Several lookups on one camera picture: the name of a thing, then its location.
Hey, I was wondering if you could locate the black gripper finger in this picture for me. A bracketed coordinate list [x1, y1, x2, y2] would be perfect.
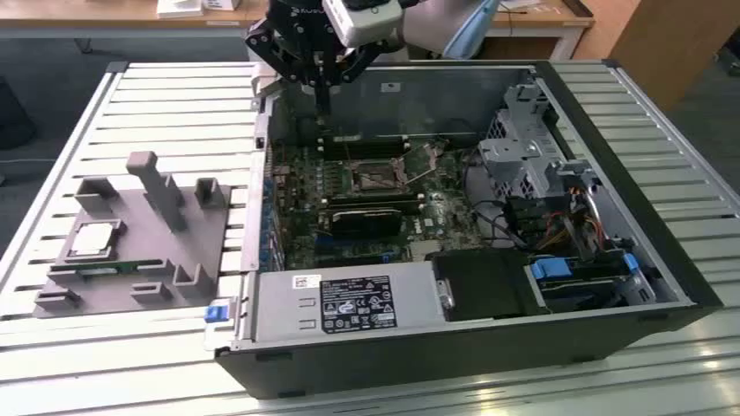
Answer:
[241, 21, 326, 123]
[324, 38, 396, 123]

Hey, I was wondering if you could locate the thin wire locking lever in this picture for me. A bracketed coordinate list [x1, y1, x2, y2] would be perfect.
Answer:
[338, 127, 354, 169]
[402, 162, 440, 188]

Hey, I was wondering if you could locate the silver CPU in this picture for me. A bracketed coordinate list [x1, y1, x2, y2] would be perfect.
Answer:
[66, 223, 117, 255]

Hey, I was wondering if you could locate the CPU socket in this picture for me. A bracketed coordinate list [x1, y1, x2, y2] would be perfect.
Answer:
[344, 159, 405, 194]

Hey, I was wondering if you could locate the wooden desk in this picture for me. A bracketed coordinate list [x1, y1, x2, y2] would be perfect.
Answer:
[0, 0, 596, 62]

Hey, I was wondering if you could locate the black RAM stick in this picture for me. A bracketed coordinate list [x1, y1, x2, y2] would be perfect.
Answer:
[326, 201, 420, 213]
[321, 134, 405, 148]
[329, 193, 418, 204]

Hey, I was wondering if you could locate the plain white box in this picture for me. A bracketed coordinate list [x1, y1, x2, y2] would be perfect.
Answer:
[154, 0, 204, 19]

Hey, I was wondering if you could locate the silver metal drive cage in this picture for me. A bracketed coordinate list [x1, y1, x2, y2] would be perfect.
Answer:
[476, 84, 605, 205]

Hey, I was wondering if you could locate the black graphics card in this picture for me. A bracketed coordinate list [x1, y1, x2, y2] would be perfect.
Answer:
[328, 210, 404, 238]

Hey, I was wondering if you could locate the green motherboard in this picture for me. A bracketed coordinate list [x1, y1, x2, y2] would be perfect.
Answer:
[268, 138, 486, 270]

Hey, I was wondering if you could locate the silver chipset heatsink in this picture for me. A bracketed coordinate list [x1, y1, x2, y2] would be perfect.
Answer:
[408, 241, 444, 261]

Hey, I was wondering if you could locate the grey parts rack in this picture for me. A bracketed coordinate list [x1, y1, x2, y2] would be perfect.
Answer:
[32, 150, 233, 320]

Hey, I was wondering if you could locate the black plastic drive cover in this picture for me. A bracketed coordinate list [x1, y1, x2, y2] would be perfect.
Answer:
[430, 249, 548, 322]

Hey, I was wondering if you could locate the wooden cabinet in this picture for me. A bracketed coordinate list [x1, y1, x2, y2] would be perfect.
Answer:
[605, 0, 740, 112]

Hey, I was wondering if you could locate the green RAM stick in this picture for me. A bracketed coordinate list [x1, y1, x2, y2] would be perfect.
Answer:
[49, 258, 161, 276]

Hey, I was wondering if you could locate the blue disk carrier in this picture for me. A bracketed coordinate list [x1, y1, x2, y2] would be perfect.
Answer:
[528, 257, 573, 283]

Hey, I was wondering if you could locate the grey power supply unit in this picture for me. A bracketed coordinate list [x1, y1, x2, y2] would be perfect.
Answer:
[230, 263, 449, 348]

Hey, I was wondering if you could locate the black open PC case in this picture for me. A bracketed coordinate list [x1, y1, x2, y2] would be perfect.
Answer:
[213, 59, 724, 400]

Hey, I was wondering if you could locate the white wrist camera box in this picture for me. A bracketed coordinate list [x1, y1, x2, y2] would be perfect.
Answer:
[321, 0, 404, 48]

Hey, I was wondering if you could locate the coloured power wire bundle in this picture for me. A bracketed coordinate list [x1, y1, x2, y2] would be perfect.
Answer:
[534, 185, 612, 255]

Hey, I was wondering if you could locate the silver metal handle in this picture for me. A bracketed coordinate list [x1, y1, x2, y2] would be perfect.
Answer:
[436, 279, 457, 309]

